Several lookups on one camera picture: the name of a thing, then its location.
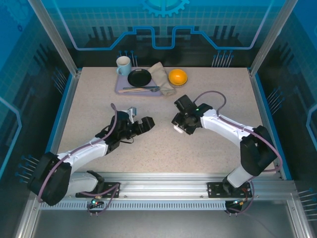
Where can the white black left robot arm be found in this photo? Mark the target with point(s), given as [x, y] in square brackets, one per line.
[84, 151]

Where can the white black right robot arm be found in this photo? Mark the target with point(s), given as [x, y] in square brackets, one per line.
[227, 124]

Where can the yellow patterned bowl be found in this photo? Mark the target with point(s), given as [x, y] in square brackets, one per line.
[177, 75]

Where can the silver fork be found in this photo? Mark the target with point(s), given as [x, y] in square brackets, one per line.
[155, 90]

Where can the pale wooden stick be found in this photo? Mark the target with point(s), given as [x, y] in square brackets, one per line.
[131, 91]

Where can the beige folded cloth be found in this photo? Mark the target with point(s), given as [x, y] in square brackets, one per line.
[161, 77]

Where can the lilac serving tray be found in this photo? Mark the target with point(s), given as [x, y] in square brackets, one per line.
[121, 81]

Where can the black plate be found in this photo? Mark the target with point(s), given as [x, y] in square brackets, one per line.
[139, 78]

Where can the blue table edge strip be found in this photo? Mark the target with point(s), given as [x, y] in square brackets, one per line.
[270, 119]
[59, 119]

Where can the light blue mug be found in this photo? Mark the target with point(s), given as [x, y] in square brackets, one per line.
[123, 64]

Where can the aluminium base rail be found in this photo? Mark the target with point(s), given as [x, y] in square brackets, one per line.
[161, 183]

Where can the aluminium corner post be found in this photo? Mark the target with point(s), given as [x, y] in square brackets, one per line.
[57, 37]
[268, 37]

